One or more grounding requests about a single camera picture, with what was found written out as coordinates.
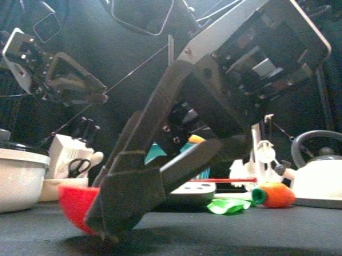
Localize red plastic bowl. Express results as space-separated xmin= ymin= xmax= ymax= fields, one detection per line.
xmin=57 ymin=185 xmax=101 ymax=235

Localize teal basket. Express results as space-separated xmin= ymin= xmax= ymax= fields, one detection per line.
xmin=142 ymin=141 xmax=210 ymax=181

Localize yellow orange toy food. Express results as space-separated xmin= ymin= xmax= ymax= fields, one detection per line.
xmin=185 ymin=133 xmax=206 ymax=145

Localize grey white toy appliance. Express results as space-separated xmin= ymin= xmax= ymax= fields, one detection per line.
xmin=165 ymin=181 xmax=217 ymax=205

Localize red thin stick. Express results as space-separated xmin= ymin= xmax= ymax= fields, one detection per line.
xmin=189 ymin=177 xmax=259 ymax=184

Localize white utensil rack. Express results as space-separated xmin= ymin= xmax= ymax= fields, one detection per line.
xmin=228 ymin=114 xmax=276 ymax=189

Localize green leaf toy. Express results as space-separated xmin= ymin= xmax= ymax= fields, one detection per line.
xmin=205 ymin=197 xmax=253 ymax=216

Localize white toy ladle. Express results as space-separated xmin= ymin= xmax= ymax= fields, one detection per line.
xmin=255 ymin=139 xmax=283 ymax=166

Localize white knife block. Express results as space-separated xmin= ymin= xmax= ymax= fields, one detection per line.
xmin=45 ymin=133 xmax=96 ymax=181

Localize orange carrot toy green top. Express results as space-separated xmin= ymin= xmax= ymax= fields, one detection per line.
xmin=249 ymin=182 xmax=297 ymax=210

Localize white cooking pot with lid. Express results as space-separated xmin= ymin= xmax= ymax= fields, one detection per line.
xmin=0 ymin=128 xmax=50 ymax=214

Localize thin black cable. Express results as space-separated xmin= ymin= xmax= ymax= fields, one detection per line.
xmin=42 ymin=44 xmax=170 ymax=143

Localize black handled knife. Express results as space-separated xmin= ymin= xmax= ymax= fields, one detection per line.
xmin=71 ymin=116 xmax=88 ymax=140
xmin=89 ymin=125 xmax=102 ymax=148

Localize black handled scissors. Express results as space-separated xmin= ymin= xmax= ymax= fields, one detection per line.
xmin=66 ymin=158 xmax=93 ymax=179

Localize white kettle grey handle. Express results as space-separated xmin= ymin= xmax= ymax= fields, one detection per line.
xmin=272 ymin=129 xmax=342 ymax=210

